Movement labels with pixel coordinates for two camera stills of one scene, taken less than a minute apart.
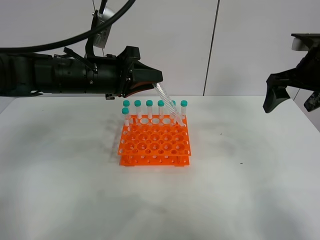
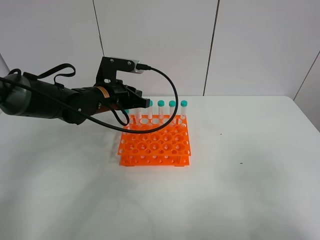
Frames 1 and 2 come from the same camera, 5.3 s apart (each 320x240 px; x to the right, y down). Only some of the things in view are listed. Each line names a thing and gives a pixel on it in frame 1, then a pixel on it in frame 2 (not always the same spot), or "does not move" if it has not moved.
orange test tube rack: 154,141 does not move
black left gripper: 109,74 -> 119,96
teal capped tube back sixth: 184,104 does not move
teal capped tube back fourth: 161,104 does not move
